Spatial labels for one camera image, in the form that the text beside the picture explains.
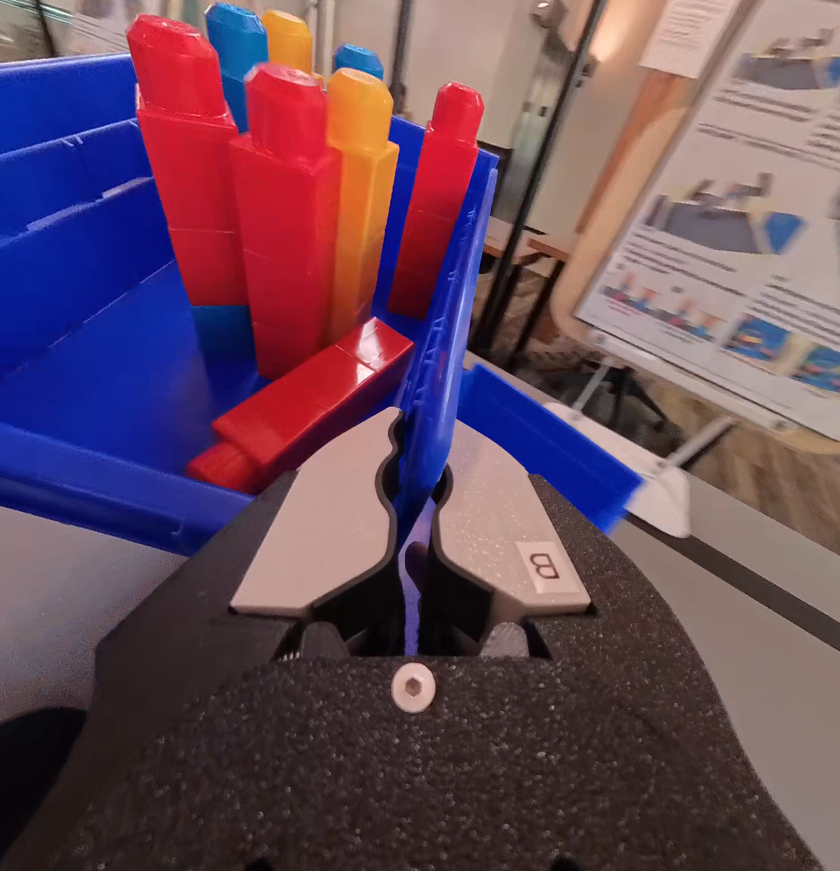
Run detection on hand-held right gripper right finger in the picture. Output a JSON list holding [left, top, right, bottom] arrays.
[[419, 425, 592, 656]]

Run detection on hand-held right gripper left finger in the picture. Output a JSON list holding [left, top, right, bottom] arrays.
[[230, 406, 403, 656]]

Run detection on blue plastic bin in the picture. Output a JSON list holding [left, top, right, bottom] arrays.
[[457, 362, 644, 535], [0, 54, 500, 654]]

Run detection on white poster stand base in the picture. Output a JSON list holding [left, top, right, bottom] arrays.
[[541, 364, 694, 540]]

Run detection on black disc stand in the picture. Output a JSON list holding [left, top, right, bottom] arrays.
[[471, 0, 610, 355]]

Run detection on instruction poster board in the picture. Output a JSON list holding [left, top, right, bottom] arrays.
[[548, 0, 840, 458]]

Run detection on white paper notice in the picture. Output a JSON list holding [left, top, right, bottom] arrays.
[[639, 0, 742, 80]]

